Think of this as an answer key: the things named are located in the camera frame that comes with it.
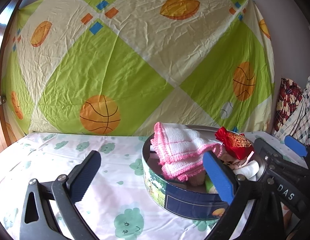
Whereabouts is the round cookie tin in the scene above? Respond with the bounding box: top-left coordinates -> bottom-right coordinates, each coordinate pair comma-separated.
142,126 -> 228,220

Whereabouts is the white bandage roll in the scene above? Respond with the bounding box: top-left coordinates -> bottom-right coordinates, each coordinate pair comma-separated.
233,160 -> 259,181

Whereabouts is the wooden door frame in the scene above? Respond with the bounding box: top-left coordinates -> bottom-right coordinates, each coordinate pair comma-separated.
0,0 -> 33,151

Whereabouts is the pink edged white towel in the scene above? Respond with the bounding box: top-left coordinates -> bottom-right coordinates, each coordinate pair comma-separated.
151,122 -> 223,182

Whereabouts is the plaid hanging cloth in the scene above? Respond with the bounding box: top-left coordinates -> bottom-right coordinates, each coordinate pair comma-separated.
273,76 -> 310,146

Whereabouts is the floral red hanging cloth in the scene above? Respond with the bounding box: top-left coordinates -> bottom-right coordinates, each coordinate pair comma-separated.
272,78 -> 302,134

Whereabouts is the green tissue pack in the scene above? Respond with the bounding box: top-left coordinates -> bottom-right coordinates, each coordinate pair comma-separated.
205,175 -> 218,194

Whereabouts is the pink fluffy puff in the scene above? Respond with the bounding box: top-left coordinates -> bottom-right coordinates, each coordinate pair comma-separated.
189,171 -> 206,187

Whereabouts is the basketball pattern hanging sheet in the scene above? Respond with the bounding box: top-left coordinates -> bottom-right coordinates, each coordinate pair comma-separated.
2,0 -> 275,139

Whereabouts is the red embroidered pouch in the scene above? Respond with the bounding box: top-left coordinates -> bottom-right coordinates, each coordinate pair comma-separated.
215,127 -> 254,160

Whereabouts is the brass door knob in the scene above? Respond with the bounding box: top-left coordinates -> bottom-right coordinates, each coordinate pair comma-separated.
0,95 -> 6,105

